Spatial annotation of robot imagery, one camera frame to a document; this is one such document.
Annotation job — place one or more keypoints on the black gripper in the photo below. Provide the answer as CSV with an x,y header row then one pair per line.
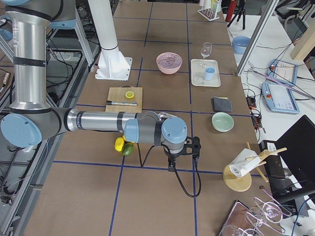
x,y
173,156

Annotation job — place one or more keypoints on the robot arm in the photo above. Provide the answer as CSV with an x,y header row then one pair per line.
x,y
32,119

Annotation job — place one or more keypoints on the blue plastic cup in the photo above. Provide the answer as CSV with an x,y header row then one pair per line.
x,y
209,73

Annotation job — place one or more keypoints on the pink bowl of ice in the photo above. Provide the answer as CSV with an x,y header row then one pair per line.
x,y
169,62

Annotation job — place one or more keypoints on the green lime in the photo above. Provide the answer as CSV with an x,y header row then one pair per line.
x,y
128,149

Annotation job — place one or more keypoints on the green ceramic bowl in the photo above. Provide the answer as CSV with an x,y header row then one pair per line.
x,y
222,122

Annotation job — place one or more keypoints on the wooden stand with base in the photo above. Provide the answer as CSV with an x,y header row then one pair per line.
x,y
236,175

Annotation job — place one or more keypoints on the grey folded cloth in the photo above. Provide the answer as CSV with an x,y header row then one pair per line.
x,y
221,104

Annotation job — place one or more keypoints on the lemon half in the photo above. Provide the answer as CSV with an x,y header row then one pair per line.
x,y
129,94

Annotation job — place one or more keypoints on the metal cylinder tool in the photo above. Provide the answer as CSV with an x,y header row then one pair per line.
x,y
117,103

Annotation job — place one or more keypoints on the wooden cutting board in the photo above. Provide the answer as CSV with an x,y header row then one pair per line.
x,y
119,95

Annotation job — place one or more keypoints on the cream serving tray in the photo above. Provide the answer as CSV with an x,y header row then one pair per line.
x,y
198,73

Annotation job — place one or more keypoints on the clear wine glass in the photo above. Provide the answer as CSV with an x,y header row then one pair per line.
x,y
205,52

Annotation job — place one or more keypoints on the near blue teach pendant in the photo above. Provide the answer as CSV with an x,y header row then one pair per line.
x,y
279,99

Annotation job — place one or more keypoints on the blue teach pendant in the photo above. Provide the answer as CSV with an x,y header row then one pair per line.
x,y
279,99
283,71

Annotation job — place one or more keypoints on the black monitor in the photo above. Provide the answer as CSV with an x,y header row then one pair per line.
x,y
299,157

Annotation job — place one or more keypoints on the blue bowl with fork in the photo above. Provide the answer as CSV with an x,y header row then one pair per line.
x,y
239,44

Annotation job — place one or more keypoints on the far blue teach pendant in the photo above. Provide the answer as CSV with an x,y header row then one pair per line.
x,y
283,71

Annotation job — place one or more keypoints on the black tripod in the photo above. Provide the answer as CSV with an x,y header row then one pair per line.
x,y
240,13

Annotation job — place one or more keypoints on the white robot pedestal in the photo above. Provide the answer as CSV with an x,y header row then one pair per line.
x,y
112,64

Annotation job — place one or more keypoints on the white wire cup rack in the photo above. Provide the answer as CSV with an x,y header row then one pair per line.
x,y
209,9

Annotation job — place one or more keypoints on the aluminium frame post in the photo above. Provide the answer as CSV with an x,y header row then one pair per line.
x,y
267,13

